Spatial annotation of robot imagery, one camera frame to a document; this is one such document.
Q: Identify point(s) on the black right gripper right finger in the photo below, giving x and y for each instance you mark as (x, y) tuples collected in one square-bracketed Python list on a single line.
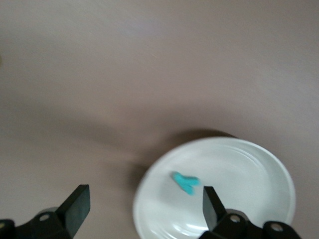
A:
[(211, 209)]

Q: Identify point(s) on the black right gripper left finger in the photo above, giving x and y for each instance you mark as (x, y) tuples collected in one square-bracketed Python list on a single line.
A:
[(74, 209)]

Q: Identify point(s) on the teal letter y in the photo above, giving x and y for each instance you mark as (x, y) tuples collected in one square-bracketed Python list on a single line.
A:
[(185, 183)]

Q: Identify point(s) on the beige plate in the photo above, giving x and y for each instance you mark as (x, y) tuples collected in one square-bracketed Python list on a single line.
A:
[(249, 179)]

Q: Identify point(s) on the brown table cover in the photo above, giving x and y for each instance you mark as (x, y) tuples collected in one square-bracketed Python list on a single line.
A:
[(149, 74)]

